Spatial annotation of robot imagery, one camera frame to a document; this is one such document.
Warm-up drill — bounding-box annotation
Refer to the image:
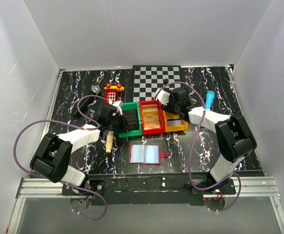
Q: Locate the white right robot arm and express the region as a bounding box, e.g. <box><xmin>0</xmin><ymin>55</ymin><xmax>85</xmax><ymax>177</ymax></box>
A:
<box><xmin>155</xmin><ymin>87</ymin><xmax>257</xmax><ymax>191</ymax></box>

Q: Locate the red plastic bin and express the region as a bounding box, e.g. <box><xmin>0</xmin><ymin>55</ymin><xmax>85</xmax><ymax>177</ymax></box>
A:
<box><xmin>139</xmin><ymin>100</ymin><xmax>165</xmax><ymax>135</ymax></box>

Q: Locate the red toy phone booth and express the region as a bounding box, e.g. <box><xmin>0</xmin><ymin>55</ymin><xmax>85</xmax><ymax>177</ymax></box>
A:
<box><xmin>104</xmin><ymin>83</ymin><xmax>124</xmax><ymax>104</ymax></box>

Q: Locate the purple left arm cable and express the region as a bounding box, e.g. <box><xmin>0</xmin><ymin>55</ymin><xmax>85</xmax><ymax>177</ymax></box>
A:
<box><xmin>13</xmin><ymin>95</ymin><xmax>116</xmax><ymax>221</ymax></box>

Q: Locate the red leather card holder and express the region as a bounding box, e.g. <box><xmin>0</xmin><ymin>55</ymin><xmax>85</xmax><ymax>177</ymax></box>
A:
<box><xmin>129</xmin><ymin>144</ymin><xmax>168</xmax><ymax>165</ymax></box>

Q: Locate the black card stack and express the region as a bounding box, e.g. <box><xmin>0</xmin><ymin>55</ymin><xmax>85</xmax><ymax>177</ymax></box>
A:
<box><xmin>123</xmin><ymin>109</ymin><xmax>139</xmax><ymax>131</ymax></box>

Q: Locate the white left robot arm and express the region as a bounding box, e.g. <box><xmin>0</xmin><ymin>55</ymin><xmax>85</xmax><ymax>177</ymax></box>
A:
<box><xmin>30</xmin><ymin>104</ymin><xmax>130</xmax><ymax>186</ymax></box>

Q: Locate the green plastic bin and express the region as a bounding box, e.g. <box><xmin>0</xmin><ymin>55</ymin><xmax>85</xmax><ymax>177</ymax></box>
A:
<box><xmin>119</xmin><ymin>102</ymin><xmax>142</xmax><ymax>138</ymax></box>

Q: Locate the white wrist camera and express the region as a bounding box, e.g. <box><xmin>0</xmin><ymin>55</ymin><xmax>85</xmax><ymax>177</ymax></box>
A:
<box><xmin>154</xmin><ymin>89</ymin><xmax>170</xmax><ymax>105</ymax></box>
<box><xmin>108</xmin><ymin>100</ymin><xmax>123</xmax><ymax>116</ymax></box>

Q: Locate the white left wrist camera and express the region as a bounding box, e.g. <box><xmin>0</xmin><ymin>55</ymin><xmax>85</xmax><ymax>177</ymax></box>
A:
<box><xmin>108</xmin><ymin>100</ymin><xmax>123</xmax><ymax>116</ymax></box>

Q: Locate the cream toy microphone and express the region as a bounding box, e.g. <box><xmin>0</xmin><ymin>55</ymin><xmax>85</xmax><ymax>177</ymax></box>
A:
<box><xmin>105</xmin><ymin>131</ymin><xmax>114</xmax><ymax>154</ymax></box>

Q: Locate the blue toy microphone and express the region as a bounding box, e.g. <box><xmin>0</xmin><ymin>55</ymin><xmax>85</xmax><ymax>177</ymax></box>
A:
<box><xmin>205</xmin><ymin>91</ymin><xmax>215</xmax><ymax>110</ymax></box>

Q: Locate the black microphone silver head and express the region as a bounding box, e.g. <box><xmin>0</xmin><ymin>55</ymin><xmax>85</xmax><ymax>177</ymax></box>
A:
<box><xmin>71</xmin><ymin>85</ymin><xmax>101</xmax><ymax>118</ymax></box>

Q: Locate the white card stack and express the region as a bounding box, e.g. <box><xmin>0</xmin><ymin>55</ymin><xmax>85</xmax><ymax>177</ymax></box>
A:
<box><xmin>166</xmin><ymin>117</ymin><xmax>183</xmax><ymax>127</ymax></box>

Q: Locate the yellow plastic bin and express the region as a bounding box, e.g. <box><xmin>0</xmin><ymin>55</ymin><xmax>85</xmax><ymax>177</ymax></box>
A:
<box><xmin>163</xmin><ymin>111</ymin><xmax>188</xmax><ymax>132</ymax></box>

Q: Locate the gold card stack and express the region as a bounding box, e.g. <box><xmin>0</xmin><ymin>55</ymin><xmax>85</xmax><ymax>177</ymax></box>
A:
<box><xmin>142</xmin><ymin>104</ymin><xmax>161</xmax><ymax>130</ymax></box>

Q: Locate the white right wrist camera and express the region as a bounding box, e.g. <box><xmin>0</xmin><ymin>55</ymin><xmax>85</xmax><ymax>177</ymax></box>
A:
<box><xmin>154</xmin><ymin>89</ymin><xmax>170</xmax><ymax>105</ymax></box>

